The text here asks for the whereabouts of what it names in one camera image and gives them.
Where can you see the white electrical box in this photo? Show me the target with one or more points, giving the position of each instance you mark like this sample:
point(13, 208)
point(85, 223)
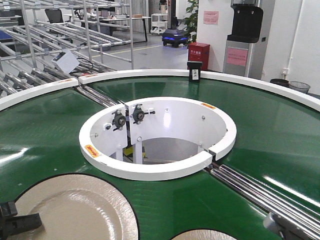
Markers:
point(65, 61)

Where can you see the white outer rail left segment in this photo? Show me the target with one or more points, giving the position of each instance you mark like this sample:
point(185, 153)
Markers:
point(35, 91)

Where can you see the beige plate black rim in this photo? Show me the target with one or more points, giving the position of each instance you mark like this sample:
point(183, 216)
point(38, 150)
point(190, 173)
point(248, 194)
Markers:
point(77, 207)

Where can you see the grey mesh waste bin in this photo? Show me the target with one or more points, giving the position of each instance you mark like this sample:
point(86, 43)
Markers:
point(299, 86)

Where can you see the black sensor box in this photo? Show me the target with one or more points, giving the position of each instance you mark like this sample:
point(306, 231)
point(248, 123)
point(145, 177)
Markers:
point(194, 70)

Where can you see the white outer guard rail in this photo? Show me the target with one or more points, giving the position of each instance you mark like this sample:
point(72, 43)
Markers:
point(297, 96)

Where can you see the steel roller rack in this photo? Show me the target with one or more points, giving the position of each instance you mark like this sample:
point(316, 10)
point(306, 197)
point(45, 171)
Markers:
point(33, 32)

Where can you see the black waste bin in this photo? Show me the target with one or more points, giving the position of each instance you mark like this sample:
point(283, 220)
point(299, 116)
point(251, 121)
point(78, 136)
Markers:
point(280, 82)

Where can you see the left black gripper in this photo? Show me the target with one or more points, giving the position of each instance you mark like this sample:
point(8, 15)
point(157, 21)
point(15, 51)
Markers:
point(11, 224)

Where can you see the green potted plant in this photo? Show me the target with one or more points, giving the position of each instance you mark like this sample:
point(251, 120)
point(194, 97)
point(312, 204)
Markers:
point(191, 20)

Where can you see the blue mobile robot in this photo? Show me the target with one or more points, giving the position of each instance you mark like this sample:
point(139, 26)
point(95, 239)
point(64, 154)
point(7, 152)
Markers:
point(174, 37)

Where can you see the red fire cabinet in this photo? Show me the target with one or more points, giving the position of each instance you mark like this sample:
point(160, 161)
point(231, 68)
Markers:
point(199, 52)

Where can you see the steel rollers right gap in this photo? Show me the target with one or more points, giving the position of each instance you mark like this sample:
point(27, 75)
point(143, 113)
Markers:
point(268, 199)

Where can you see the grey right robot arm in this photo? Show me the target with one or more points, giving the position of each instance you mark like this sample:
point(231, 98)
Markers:
point(284, 228)

